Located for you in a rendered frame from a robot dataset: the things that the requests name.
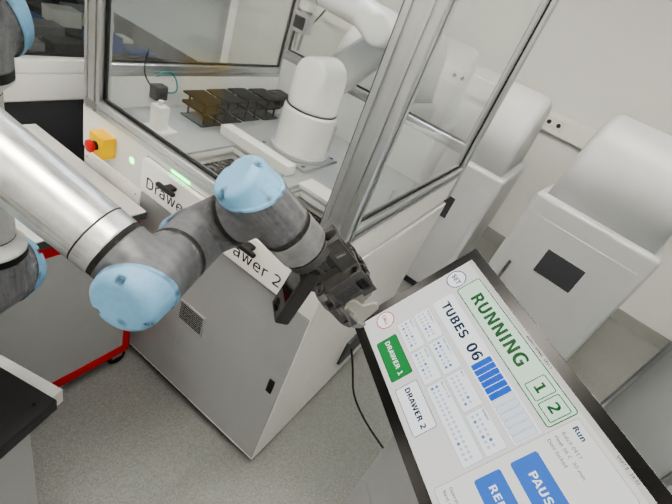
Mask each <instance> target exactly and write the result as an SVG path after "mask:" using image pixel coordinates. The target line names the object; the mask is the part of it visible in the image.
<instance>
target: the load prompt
mask: <svg viewBox="0 0 672 504"><path fill-rule="evenodd" d="M456 291H457V293H458V294H459V296H460V297H461V299H462V300H463V302H464V303H465V305H466V306H467V308H468V309H469V311H470V312H471V314H472V315H473V317H474V318H475V320H476V321H477V323H478V324H479V326H480V328H481V329H482V331H483V332H484V334H485V335H486V337H487V338H488V340H489V341H490V343H491V344H492V346H493V347H494V349H495V350H496V352H497V353H498V355H499V356H500V358H501V359H502V361H503V362H504V364H505V365H506V367H507V368H508V370H509V371H510V373H511V375H512V376H513V378H514V379H515V381H516V382H517V384H518V385H519V387H520V388H521V390H522V391H523V393H524V394H525V396H526V397H527V399H528V400H529V402H530V403H531V405H532V406H533V408H534V409H535V411H536V412H537V414H538V415H539V417H540V418H541V420H542V422H543V423H544V425H545V426H546V428H547V429H549V428H551V427H553V426H555V425H557V424H559V423H561V422H563V421H565V420H567V419H569V418H572V417H574V416H576V415H578V414H580V412H579V411H578V410H577V408H576V407H575V406H574V404H573V403H572V401H571V400H570V399H569V397H568V396H567V395H566V393H565V392H564V391H563V389H562V388H561V387H560V385H559V384H558V383H557V381H556V380H555V379H554V377H553V376H552V375H551V373H550V372H549V371H548V369H547V368H546V367H545V365H544V364H543V363H542V361H541V360H540V358H539V357H538V356H537V354H536V353H535V352H534V350H533V349H532V348H531V346H530V345H529V344H528V342H527V341H526V340H525V338H524V337H523V336H522V334H521V333H520V332H519V330H518V329H517V328H516V326H515V325H514V324H513V322H512V321H511V319H510V318H509V317H508V315H507V314H506V313H505V311H504V310H503V309H502V307H501V306H500V305H499V303H498V302H497V301H496V299H495V298H494V297H493V295H492V294H491V293H490V291H489V290H488V289H487V287H486V286H485V285H484V283H483V282H482V281H481V279H480V278H477V279H475V280H473V281H472V282H470V283H468V284H466V285H465V286H463V287H461V288H459V289H458V290H456Z"/></svg>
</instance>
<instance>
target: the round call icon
mask: <svg viewBox="0 0 672 504"><path fill-rule="evenodd" d="M374 320H375V323H376V325H377V328H378V330H379V332H380V333H381V332H383V331H385V330H386V329H388V328H390V327H392V326H393V325H395V324H397V323H398V322H397V320H396V317H395V315H394V313H393V311H392V309H391V308H389V309H387V310H386V311H384V312H382V313H381V314H379V315H377V316H375V317H374Z"/></svg>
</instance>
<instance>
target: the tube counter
mask: <svg viewBox="0 0 672 504"><path fill-rule="evenodd" d="M458 349H459V350H460V352H461V354H462V355H463V357H464V359H465V361H466V362H467V364H468V366H469V368H470V369H471V371H472V373H473V374H474V376H475V378H476V380H477V381H478V383H479V385H480V387H481V388H482V390H483V392H484V393H485V395H486V397H487V399H488V400H489V402H490V404H491V406H492V407H493V409H494V411H495V412H496V414H497V416H498V418H499V419H500V421H501V423H502V424H503V426H504V428H505V430H506V431H507V433H508V435H509V437H510V438H511V440H512V442H513V443H514V445H517V444H519V443H521V442H523V441H525V440H527V439H529V438H531V437H533V436H535V435H537V434H539V433H541V431H540V429H539V428H538V426H537V425H536V423H535V422H534V420H533V418H532V417H531V415H530V414H529V412H528V411H527V409H526V408H525V406H524V404H523V403H522V401H521V400H520V398H519V397H518V395H517V394H516V392H515V390H514V389H513V387H512V386H511V384H510V383H509V381H508V380H507V378H506V377H505V375H504V373H503V372H502V370H501V369H500V367H499V366H498V364H497V363H496V361H495V359H494V358H493V356H492V355H491V353H490V352H489V350H488V349H487V347H486V345H485V344H484V342H483V341H482V339H481V338H480V337H479V338H477V339H475V340H473V341H471V342H469V343H468V344H466V345H464V346H462V347H460V348H458Z"/></svg>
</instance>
